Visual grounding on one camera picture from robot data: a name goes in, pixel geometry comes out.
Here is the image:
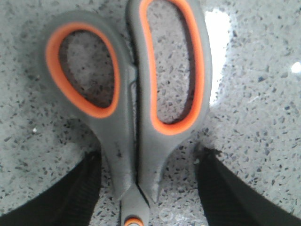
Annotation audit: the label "grey orange handled scissors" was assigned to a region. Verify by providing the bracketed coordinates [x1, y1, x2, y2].
[37, 0, 212, 226]

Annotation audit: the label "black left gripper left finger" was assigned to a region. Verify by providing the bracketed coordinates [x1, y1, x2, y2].
[0, 152, 102, 226]

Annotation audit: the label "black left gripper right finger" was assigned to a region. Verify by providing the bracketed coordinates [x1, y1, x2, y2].
[194, 143, 301, 226]

